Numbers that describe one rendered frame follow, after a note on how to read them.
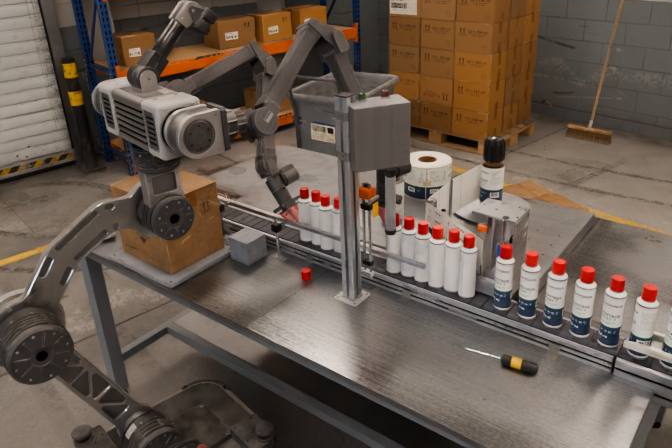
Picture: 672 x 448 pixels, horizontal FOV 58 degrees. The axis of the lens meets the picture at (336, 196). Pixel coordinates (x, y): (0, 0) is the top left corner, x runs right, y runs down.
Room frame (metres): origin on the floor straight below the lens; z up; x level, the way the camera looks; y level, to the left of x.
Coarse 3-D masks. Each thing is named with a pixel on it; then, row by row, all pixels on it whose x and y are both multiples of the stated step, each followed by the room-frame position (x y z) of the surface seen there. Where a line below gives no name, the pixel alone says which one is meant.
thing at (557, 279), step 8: (560, 264) 1.39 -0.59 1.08; (552, 272) 1.40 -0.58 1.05; (560, 272) 1.39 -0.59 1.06; (552, 280) 1.39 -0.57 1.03; (560, 280) 1.38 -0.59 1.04; (552, 288) 1.39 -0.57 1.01; (560, 288) 1.38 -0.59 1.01; (552, 296) 1.38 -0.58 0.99; (560, 296) 1.38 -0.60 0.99; (552, 304) 1.38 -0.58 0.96; (560, 304) 1.38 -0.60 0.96; (544, 312) 1.40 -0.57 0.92; (552, 312) 1.38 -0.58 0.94; (560, 312) 1.38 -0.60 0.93; (544, 320) 1.40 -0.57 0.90; (552, 320) 1.38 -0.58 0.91; (560, 320) 1.38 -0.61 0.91; (552, 328) 1.38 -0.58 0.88
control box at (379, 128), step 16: (400, 96) 1.70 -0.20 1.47; (352, 112) 1.61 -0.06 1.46; (368, 112) 1.61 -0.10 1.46; (384, 112) 1.62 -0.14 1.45; (400, 112) 1.64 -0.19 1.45; (352, 128) 1.61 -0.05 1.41; (368, 128) 1.61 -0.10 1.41; (384, 128) 1.62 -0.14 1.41; (400, 128) 1.64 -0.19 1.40; (352, 144) 1.62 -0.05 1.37; (368, 144) 1.61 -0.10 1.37; (384, 144) 1.62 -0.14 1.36; (400, 144) 1.64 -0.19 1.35; (352, 160) 1.62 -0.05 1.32; (368, 160) 1.61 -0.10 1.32; (384, 160) 1.62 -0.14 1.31; (400, 160) 1.64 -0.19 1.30
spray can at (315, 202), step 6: (312, 192) 1.94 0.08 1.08; (318, 192) 1.93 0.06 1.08; (312, 198) 1.94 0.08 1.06; (318, 198) 1.93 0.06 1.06; (312, 204) 1.93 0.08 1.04; (318, 204) 1.92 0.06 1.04; (312, 210) 1.93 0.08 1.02; (318, 210) 1.92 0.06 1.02; (312, 216) 1.93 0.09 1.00; (318, 216) 1.92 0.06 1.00; (312, 222) 1.93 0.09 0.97; (318, 222) 1.92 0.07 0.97; (318, 228) 1.92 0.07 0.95; (312, 234) 1.93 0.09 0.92; (318, 234) 1.92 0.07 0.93; (312, 240) 1.93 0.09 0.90; (318, 240) 1.92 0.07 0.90
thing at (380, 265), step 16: (256, 224) 2.12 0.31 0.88; (288, 240) 1.98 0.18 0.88; (336, 256) 1.84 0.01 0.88; (368, 256) 1.83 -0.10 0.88; (384, 272) 1.72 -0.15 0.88; (432, 288) 1.61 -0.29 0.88; (480, 304) 1.51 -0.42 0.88; (512, 304) 1.51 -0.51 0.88; (528, 320) 1.42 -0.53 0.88; (560, 336) 1.35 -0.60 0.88; (592, 336) 1.35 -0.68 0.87; (608, 352) 1.27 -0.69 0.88
